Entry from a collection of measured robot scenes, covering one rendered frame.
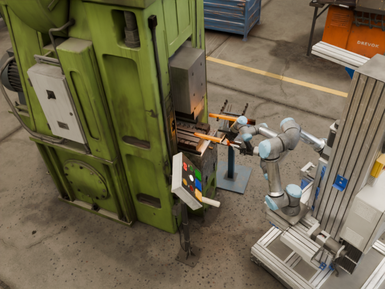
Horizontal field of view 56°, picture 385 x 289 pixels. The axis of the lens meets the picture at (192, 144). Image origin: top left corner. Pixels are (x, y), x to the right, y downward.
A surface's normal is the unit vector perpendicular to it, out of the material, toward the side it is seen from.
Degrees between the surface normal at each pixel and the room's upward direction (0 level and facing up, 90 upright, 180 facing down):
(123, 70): 89
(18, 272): 0
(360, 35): 90
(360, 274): 0
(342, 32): 92
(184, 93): 90
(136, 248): 0
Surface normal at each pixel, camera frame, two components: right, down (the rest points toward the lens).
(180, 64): -0.05, -0.73
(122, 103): -0.41, 0.62
